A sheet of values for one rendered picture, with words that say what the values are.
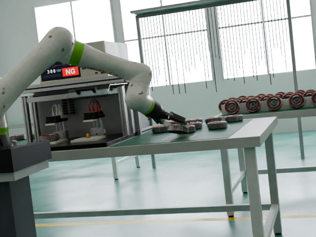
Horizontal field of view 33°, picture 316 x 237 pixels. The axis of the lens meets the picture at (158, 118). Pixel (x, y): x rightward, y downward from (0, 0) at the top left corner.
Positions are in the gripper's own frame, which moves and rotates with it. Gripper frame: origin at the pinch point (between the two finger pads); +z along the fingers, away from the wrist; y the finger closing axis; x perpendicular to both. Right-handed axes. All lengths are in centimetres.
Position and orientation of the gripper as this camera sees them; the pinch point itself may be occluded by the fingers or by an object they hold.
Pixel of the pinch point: (177, 125)
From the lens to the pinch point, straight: 283.3
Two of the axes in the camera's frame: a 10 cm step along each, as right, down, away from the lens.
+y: 7.7, -0.4, -6.3
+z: 6.0, 3.7, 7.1
